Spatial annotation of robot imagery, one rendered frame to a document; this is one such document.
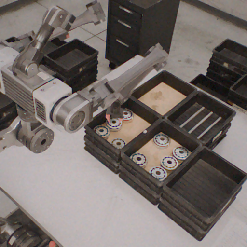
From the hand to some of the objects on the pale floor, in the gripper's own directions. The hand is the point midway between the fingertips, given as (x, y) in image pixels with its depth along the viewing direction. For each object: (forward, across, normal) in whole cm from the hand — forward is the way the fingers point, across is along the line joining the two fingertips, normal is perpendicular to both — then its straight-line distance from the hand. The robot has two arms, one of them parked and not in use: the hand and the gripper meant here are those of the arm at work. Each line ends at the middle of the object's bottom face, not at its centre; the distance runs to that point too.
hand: (114, 121), depth 224 cm
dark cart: (+88, +14, +179) cm, 200 cm away
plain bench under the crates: (+87, +31, -12) cm, 93 cm away
